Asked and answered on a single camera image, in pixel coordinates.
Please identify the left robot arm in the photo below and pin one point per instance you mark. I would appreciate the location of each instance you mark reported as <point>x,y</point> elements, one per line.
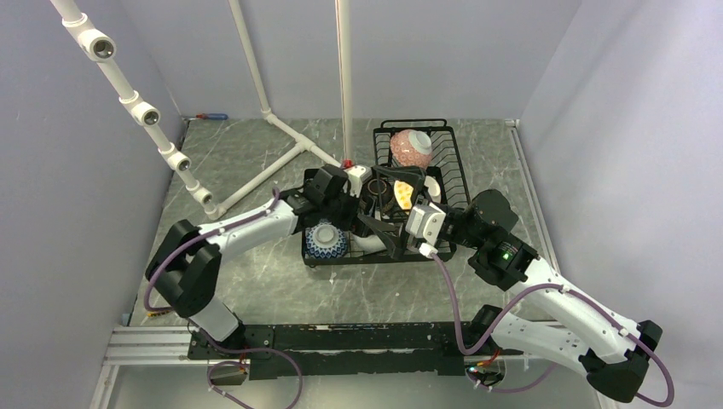
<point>184,269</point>

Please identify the blue yellow patterned bowl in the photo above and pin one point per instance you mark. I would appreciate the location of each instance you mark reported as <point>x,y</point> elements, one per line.
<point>403,192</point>

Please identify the red blue screwdriver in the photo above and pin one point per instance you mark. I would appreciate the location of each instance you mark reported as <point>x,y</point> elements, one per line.
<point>212,116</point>

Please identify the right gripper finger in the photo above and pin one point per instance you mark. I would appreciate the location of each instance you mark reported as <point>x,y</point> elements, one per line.
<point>392,234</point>
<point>412,175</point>

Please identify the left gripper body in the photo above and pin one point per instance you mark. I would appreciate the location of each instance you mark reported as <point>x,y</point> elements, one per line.
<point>342,212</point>

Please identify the red patterned bowl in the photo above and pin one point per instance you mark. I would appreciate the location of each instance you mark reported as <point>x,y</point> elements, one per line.
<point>411,148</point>

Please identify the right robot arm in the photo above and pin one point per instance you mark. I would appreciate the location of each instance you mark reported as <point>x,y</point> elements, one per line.
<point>547,315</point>

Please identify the ribbed white bowl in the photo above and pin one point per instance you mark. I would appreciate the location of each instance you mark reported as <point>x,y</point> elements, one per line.
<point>370,245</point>

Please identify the orange geometric patterned bowl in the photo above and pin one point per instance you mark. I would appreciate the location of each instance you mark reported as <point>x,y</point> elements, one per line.
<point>325,241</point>

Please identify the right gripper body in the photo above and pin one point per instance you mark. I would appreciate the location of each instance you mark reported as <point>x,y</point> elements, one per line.
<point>457,233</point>

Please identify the brown glazed bowl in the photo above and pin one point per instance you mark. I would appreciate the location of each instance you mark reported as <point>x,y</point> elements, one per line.
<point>377,198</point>

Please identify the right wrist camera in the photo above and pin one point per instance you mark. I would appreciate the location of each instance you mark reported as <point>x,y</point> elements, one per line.
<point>425,224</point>

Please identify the aluminium rail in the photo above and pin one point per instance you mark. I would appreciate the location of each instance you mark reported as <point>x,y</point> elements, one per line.
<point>136,345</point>

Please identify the black wire dish rack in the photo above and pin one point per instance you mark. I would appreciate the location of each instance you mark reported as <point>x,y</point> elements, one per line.
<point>445,167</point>

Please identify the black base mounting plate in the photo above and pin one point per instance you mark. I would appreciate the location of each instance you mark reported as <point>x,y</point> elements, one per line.
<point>352,364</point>

